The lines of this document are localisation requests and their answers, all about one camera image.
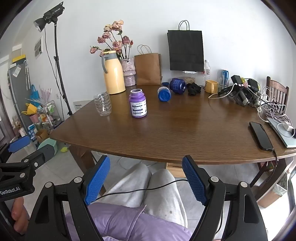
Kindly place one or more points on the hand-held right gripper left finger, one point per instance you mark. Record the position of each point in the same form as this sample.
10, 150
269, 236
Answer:
97, 180

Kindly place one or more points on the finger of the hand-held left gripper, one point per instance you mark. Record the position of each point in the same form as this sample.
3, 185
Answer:
34, 163
19, 143

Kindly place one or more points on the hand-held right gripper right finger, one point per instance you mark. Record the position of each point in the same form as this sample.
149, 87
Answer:
194, 183

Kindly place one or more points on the yellow cup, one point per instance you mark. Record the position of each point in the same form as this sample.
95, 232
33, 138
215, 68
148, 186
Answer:
211, 87

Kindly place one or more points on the person's left hand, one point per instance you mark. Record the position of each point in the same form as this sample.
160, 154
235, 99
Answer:
18, 213

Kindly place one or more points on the mint green bin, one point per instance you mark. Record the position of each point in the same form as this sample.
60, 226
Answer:
49, 149

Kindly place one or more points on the wooden box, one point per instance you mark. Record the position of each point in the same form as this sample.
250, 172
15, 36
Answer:
174, 170

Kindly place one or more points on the small cardboard box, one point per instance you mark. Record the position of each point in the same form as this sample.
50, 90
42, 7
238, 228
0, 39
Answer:
42, 135

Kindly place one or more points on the yellow-green floor toy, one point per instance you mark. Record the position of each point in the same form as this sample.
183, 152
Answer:
64, 149

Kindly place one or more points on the cluttered storage rack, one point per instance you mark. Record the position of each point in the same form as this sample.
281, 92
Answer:
44, 118

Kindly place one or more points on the person's grey pants legs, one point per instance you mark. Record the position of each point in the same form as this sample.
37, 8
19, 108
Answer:
159, 199

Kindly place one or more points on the grey cabinet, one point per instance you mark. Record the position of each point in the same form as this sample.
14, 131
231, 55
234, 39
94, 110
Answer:
19, 97

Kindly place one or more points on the blue tote bag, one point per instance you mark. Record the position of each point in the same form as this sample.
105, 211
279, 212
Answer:
34, 92

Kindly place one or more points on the person's purple jacket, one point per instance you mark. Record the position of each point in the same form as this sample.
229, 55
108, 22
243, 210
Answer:
129, 224

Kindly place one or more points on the black light stand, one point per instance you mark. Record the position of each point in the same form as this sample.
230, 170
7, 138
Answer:
60, 76

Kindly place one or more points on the black smartphone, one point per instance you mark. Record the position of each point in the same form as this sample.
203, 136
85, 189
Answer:
261, 136

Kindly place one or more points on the purple pill bottle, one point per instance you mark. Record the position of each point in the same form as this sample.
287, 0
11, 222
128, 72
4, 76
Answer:
138, 104

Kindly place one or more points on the small blue bottle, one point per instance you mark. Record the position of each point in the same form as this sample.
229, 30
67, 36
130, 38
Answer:
164, 94

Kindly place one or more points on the black cloth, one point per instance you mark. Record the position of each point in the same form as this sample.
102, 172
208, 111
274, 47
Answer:
193, 89

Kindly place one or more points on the large blue jar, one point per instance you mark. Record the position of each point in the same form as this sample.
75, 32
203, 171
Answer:
177, 85

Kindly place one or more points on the black electronic device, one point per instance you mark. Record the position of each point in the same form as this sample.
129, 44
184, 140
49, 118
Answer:
241, 95

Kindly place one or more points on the grey laptop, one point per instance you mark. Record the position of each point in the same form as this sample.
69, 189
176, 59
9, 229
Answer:
283, 138

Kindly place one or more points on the beige patterned packet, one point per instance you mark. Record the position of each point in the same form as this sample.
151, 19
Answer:
189, 80

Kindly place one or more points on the clear drinking glass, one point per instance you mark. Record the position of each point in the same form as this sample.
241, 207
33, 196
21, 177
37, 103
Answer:
223, 83

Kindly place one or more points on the yellow thermos jug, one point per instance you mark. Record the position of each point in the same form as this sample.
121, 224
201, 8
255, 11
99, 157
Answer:
114, 74

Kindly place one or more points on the white power adapter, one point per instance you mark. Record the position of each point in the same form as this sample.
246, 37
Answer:
288, 128

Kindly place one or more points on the black charger box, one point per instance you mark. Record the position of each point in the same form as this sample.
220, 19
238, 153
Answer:
252, 85
236, 80

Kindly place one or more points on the clear water bottle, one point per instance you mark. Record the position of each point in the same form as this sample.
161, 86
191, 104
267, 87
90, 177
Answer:
206, 71

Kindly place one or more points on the pink ceramic vase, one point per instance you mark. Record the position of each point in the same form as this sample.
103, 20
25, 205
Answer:
128, 71

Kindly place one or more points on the brown paper bag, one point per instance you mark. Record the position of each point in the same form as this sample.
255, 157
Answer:
148, 69

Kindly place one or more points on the wooden chair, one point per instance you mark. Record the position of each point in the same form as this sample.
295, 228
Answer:
278, 92

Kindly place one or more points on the black studio light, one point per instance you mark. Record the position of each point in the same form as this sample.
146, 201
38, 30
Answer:
49, 15

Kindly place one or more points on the black paper bag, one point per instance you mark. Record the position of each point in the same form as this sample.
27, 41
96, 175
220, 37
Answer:
186, 51

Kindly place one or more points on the dried pink flowers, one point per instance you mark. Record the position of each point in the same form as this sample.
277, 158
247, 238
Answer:
115, 44

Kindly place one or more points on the white wall vent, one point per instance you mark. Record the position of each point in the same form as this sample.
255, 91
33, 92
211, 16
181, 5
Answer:
38, 47

